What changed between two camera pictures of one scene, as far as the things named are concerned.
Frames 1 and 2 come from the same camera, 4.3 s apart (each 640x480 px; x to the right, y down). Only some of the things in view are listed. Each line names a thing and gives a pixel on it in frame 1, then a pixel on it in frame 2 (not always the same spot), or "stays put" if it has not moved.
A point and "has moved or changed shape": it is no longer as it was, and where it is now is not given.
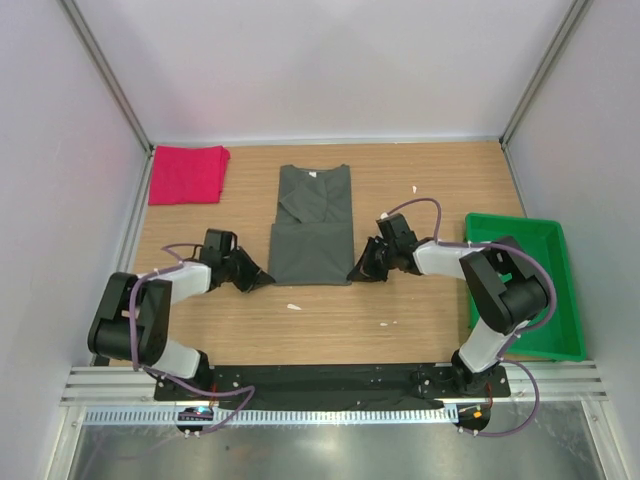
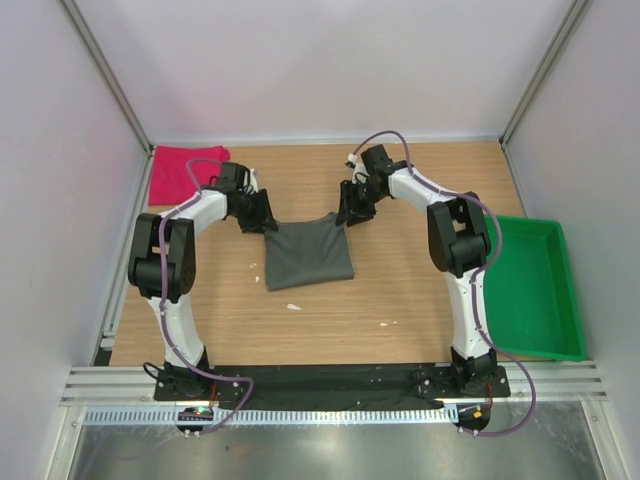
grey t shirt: [312, 233] has moved or changed shape
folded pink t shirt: [188, 175] stays put
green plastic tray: [559, 337] stays put
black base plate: [330, 385] stays put
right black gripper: [365, 270] -> [357, 213]
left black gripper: [254, 275] -> [262, 218]
